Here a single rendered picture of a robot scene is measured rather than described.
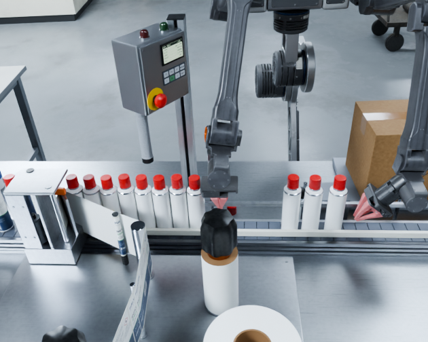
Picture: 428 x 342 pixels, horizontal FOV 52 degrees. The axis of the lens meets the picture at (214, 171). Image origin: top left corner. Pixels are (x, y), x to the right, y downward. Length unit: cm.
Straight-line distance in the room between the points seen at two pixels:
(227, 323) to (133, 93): 61
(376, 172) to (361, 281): 37
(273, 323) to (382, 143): 72
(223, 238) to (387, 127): 73
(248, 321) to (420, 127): 67
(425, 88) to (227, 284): 70
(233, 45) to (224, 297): 61
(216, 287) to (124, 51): 62
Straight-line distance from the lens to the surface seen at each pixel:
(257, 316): 99
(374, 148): 146
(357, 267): 139
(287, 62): 178
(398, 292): 135
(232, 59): 109
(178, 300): 121
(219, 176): 106
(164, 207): 131
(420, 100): 125
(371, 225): 146
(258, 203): 136
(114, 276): 130
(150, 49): 112
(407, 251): 145
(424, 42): 125
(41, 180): 126
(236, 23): 111
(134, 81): 114
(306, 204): 130
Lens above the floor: 182
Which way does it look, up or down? 35 degrees down
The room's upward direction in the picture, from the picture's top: 3 degrees counter-clockwise
